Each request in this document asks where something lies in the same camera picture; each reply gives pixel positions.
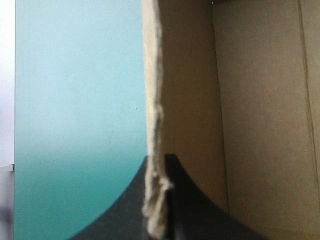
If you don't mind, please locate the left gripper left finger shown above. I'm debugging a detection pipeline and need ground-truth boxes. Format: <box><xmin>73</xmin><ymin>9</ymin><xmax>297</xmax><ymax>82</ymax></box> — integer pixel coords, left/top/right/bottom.
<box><xmin>66</xmin><ymin>155</ymin><xmax>152</xmax><ymax>240</ymax></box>

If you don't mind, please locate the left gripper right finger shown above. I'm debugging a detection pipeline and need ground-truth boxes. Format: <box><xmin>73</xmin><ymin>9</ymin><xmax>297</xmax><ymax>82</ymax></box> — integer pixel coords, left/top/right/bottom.
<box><xmin>163</xmin><ymin>153</ymin><xmax>264</xmax><ymax>240</ymax></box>

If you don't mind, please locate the brown cardboard box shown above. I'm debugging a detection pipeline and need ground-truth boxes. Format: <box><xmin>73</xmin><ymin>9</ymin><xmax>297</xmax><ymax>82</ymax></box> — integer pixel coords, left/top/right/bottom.
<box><xmin>141</xmin><ymin>0</ymin><xmax>320</xmax><ymax>240</ymax></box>

